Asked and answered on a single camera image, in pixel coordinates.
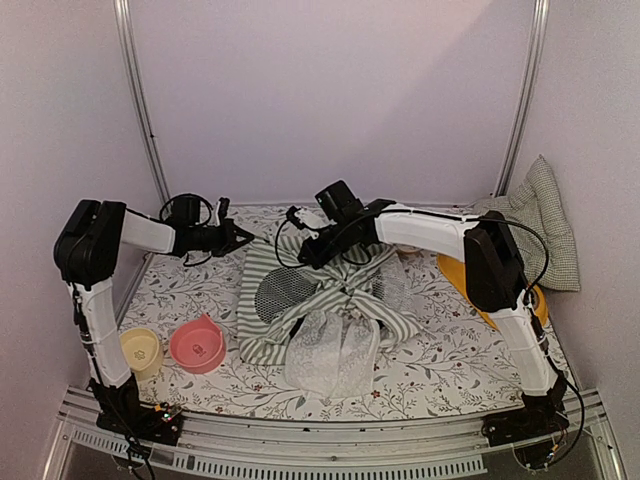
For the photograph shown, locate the front aluminium rail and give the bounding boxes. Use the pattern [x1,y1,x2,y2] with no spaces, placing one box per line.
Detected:
[40,388,621,480]

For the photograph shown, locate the aluminium frame post right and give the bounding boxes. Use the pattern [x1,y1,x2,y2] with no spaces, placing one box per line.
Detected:
[492,0,550,197]

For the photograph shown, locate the floral table mat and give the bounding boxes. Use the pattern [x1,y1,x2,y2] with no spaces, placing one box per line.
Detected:
[108,204,569,423]

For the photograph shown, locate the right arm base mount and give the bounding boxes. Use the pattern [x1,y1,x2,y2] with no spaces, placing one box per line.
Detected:
[481,407,569,447]

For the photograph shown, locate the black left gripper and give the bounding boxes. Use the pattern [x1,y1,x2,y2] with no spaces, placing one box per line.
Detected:
[189,217,253,256]

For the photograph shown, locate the aluminium frame post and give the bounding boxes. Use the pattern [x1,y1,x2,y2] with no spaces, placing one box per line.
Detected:
[113,0,170,203]
[492,0,550,197]

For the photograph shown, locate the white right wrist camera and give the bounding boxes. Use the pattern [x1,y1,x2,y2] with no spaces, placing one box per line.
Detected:
[286,206,330,233]

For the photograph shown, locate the green striped pet tent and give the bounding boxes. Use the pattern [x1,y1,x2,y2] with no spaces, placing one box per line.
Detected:
[236,237,421,398]

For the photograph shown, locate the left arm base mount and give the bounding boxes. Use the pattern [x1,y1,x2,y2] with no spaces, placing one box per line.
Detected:
[94,382,183,446]

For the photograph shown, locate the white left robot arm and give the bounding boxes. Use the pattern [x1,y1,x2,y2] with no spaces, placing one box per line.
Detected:
[53,193,255,434]

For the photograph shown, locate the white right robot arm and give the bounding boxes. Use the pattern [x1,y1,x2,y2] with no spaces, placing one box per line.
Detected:
[287,180,566,436]

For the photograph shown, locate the cream pet bowl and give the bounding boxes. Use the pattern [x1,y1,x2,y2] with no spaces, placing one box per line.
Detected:
[120,328,164,382]

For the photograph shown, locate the aluminium frame post left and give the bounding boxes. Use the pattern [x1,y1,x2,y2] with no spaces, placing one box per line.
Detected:
[113,0,170,203]

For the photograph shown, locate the pink pet bowl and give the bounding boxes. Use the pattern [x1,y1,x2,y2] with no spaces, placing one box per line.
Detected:
[169,314,227,375]

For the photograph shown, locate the green checked cushion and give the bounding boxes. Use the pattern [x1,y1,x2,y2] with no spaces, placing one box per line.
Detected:
[472,156,581,292]

